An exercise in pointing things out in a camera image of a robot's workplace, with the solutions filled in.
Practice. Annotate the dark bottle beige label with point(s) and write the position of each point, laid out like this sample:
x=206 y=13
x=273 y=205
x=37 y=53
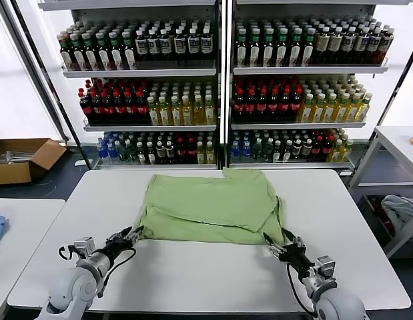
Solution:
x=321 y=41
x=334 y=41

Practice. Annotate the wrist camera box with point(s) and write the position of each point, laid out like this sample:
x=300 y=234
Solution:
x=83 y=246
x=324 y=265

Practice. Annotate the green polo shirt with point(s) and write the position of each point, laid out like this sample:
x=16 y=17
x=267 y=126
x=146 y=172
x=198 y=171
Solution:
x=209 y=206

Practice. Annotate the cola bottle red cap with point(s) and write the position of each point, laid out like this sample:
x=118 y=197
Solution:
x=141 y=109
x=130 y=109
x=325 y=150
x=108 y=110
x=119 y=110
x=96 y=110
x=181 y=153
x=273 y=107
x=261 y=107
x=191 y=153
x=284 y=106
x=316 y=151
x=295 y=106
x=239 y=107
x=86 y=110
x=250 y=107

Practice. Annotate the grey metal shelf rack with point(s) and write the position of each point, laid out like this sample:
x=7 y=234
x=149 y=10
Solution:
x=139 y=72
x=309 y=70

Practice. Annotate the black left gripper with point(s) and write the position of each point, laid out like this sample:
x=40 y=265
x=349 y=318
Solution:
x=117 y=246

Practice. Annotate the black slanted pole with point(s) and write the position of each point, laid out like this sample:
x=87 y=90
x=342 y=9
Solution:
x=395 y=88
x=52 y=86

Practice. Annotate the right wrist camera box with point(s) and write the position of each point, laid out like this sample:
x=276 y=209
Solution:
x=324 y=265

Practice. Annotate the dark bottle blue white label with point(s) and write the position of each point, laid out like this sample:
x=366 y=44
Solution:
x=142 y=45
x=193 y=44
x=207 y=44
x=386 y=41
x=153 y=45
x=348 y=41
x=180 y=44
x=165 y=44
x=359 y=41
x=373 y=42

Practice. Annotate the red cloth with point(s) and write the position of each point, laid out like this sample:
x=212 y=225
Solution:
x=388 y=225

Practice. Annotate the dark drink bottle white cap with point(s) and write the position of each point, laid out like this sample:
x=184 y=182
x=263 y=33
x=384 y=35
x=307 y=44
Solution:
x=297 y=150
x=169 y=152
x=141 y=156
x=287 y=153
x=150 y=156
x=306 y=150
x=277 y=153
x=160 y=153

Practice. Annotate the dark tea bottle green cap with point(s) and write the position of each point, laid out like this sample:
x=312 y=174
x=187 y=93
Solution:
x=241 y=53
x=129 y=58
x=254 y=53
x=80 y=58
x=66 y=58
x=268 y=53
x=308 y=53
x=104 y=58
x=116 y=58
x=282 y=53
x=295 y=53
x=92 y=58

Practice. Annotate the grey crumpled cloth pile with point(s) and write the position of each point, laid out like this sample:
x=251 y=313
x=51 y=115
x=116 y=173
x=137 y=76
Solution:
x=399 y=210

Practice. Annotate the white framed side table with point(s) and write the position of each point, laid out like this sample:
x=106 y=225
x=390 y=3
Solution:
x=396 y=140

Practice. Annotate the clear green water bottle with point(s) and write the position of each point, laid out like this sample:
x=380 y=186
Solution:
x=131 y=153
x=121 y=152
x=257 y=151

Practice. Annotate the white paper scrap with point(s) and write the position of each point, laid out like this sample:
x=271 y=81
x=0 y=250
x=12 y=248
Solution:
x=80 y=163

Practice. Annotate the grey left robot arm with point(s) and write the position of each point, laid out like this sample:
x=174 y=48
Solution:
x=76 y=286

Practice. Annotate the blue sports drink bottle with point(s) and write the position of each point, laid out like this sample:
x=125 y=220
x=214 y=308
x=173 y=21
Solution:
x=101 y=151
x=110 y=150
x=246 y=151
x=235 y=151

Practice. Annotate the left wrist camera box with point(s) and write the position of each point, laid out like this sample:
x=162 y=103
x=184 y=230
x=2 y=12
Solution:
x=83 y=246

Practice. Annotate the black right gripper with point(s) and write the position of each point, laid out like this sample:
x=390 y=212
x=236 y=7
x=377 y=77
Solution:
x=293 y=255

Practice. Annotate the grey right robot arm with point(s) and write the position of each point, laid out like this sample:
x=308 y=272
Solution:
x=339 y=303

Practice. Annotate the metal bars in carton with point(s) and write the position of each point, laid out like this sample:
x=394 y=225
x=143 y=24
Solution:
x=7 y=156

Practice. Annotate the brown cardboard box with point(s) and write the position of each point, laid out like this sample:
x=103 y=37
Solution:
x=12 y=173

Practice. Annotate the yellow drink bottle green label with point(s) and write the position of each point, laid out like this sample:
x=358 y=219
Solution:
x=175 y=115
x=306 y=113
x=209 y=155
x=209 y=115
x=341 y=112
x=153 y=115
x=318 y=113
x=364 y=110
x=164 y=115
x=199 y=115
x=353 y=111
x=200 y=155
x=329 y=113
x=335 y=153
x=187 y=115
x=345 y=151

